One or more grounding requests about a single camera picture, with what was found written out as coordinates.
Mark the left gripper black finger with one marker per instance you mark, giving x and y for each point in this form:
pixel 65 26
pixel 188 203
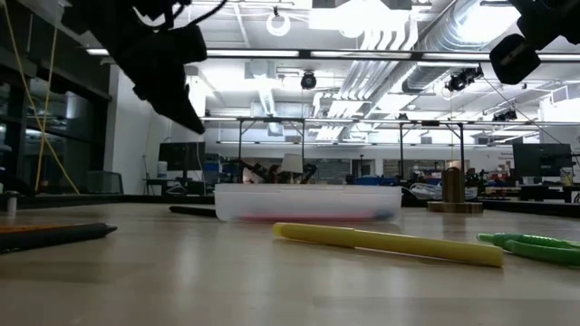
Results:
pixel 176 108

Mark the clear plastic supply box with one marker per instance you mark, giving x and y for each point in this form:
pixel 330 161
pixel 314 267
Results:
pixel 308 199

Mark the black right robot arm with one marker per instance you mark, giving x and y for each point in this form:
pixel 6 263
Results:
pixel 571 9

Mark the black computer monitor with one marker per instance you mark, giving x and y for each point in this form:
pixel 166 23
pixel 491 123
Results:
pixel 541 159
pixel 181 156

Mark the white cup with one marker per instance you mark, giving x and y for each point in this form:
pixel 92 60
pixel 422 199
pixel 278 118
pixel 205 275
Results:
pixel 162 169

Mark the black overhead beam with lights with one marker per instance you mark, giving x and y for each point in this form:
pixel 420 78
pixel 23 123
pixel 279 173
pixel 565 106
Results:
pixel 254 53

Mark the dark office chair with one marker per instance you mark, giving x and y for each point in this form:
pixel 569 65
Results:
pixel 104 181

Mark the black pen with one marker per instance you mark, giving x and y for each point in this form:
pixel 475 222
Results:
pixel 54 239
pixel 192 211

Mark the person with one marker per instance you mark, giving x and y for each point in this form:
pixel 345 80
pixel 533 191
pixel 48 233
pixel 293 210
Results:
pixel 274 174

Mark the white lampshade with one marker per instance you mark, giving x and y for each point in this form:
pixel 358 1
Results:
pixel 292 163

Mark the black round ceiling speaker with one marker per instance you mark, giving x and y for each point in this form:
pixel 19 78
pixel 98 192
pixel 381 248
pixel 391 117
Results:
pixel 308 80

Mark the brass cylinder on round base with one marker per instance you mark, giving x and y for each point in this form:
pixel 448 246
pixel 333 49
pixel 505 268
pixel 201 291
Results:
pixel 453 185

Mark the orange pencil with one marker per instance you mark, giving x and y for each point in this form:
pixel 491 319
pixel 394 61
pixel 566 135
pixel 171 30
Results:
pixel 31 227

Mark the blue storage bin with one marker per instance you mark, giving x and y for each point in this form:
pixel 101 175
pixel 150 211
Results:
pixel 374 180

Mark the green highlighter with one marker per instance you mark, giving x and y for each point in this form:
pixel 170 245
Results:
pixel 544 253

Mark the yellow highlighter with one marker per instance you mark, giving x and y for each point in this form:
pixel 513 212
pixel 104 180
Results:
pixel 385 242

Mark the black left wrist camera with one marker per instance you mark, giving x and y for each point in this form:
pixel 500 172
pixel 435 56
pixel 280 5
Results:
pixel 188 43

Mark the black ceiling camera cluster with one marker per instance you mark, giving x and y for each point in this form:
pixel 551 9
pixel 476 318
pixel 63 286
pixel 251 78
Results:
pixel 464 77

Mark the black background rig frame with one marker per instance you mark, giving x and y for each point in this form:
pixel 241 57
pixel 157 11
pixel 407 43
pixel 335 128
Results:
pixel 272 119

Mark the small black ceiling camera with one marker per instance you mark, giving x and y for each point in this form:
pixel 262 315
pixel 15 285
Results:
pixel 505 115

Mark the black aluminium table frame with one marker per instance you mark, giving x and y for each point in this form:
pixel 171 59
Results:
pixel 136 199

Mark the white short post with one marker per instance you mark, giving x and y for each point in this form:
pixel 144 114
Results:
pixel 12 201

